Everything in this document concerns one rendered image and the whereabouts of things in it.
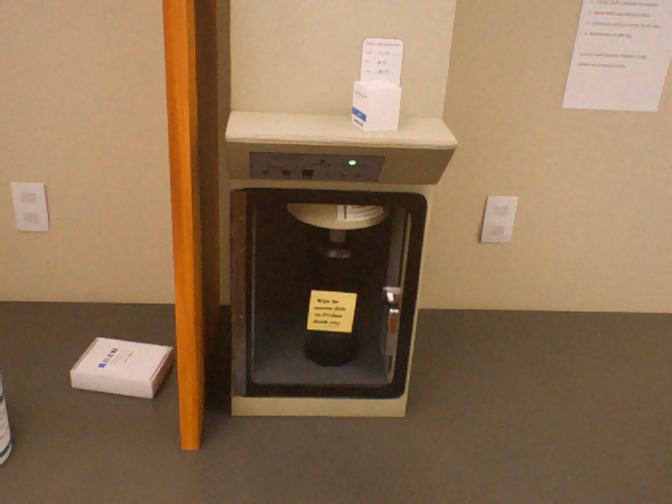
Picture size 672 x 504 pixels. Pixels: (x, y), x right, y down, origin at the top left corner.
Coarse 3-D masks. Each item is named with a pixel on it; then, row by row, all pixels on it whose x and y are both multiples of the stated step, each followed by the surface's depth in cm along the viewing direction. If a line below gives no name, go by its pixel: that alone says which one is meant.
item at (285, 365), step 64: (256, 192) 113; (320, 192) 114; (384, 192) 115; (256, 256) 118; (320, 256) 119; (384, 256) 119; (256, 320) 124; (384, 320) 125; (256, 384) 129; (320, 384) 130; (384, 384) 131
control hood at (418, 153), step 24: (240, 120) 104; (264, 120) 105; (288, 120) 105; (312, 120) 106; (336, 120) 107; (408, 120) 109; (432, 120) 109; (240, 144) 100; (264, 144) 100; (288, 144) 100; (312, 144) 100; (336, 144) 100; (360, 144) 100; (384, 144) 100; (408, 144) 100; (432, 144) 100; (456, 144) 101; (240, 168) 107; (384, 168) 107; (408, 168) 107; (432, 168) 107
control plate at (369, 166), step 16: (256, 160) 104; (272, 160) 104; (288, 160) 104; (304, 160) 104; (320, 160) 104; (336, 160) 104; (352, 160) 104; (368, 160) 104; (256, 176) 109; (272, 176) 109; (288, 176) 109; (304, 176) 110; (320, 176) 109; (336, 176) 109; (352, 176) 109; (368, 176) 109
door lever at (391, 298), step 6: (390, 294) 122; (396, 294) 122; (384, 300) 123; (390, 300) 121; (396, 300) 123; (390, 306) 119; (396, 306) 119; (390, 312) 118; (396, 312) 118; (390, 318) 119; (396, 318) 119; (390, 324) 119; (396, 324) 119; (390, 330) 120; (396, 330) 120; (390, 336) 120; (390, 342) 121; (384, 348) 122; (390, 348) 121; (390, 354) 122
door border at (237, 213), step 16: (240, 192) 113; (240, 208) 114; (240, 224) 115; (240, 240) 117; (240, 256) 118; (240, 272) 119; (240, 288) 121; (240, 304) 122; (240, 320) 123; (240, 336) 125; (240, 352) 126; (240, 368) 128; (240, 384) 129
